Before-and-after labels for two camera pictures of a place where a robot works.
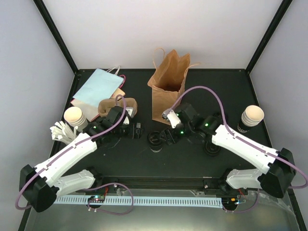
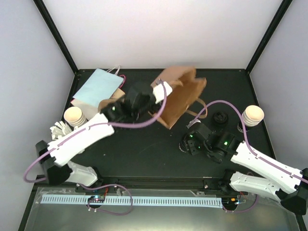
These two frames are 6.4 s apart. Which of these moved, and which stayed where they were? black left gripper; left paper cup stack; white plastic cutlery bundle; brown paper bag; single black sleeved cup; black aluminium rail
Moved: black left gripper; single black sleeved cup; brown paper bag
Stayed: left paper cup stack; black aluminium rail; white plastic cutlery bundle
